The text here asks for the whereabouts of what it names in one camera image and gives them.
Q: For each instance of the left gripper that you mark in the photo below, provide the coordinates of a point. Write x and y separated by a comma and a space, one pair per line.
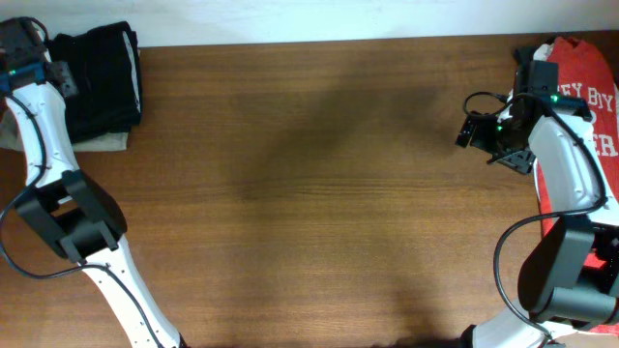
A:
70, 85

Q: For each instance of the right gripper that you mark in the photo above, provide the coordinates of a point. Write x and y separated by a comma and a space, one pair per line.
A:
519, 161

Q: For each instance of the black shorts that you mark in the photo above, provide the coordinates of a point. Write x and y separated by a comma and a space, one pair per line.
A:
105, 65

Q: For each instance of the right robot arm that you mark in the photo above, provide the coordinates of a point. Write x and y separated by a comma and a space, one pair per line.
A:
569, 282

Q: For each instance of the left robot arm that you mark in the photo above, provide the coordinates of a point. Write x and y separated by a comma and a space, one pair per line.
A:
75, 217

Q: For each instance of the folded khaki shorts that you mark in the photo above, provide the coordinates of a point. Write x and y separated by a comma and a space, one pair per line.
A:
109, 142

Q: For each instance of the dark garment at table corner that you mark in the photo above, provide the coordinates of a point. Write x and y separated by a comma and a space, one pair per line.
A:
523, 55

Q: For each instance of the red soccer t-shirt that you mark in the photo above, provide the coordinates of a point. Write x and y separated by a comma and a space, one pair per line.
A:
584, 73

